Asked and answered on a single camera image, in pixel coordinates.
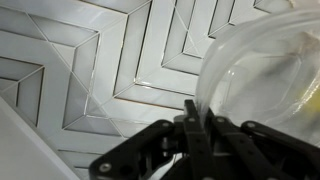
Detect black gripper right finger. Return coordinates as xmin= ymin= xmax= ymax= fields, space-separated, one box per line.
xmin=204 ymin=109 xmax=320 ymax=180

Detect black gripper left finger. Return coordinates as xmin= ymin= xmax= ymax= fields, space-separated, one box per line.
xmin=88 ymin=99 xmax=214 ymax=180

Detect clear plastic lunch box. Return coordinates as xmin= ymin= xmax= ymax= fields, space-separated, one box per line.
xmin=194 ymin=8 xmax=320 ymax=148

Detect white tall side panel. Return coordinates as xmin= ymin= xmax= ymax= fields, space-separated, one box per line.
xmin=0 ymin=96 xmax=81 ymax=180

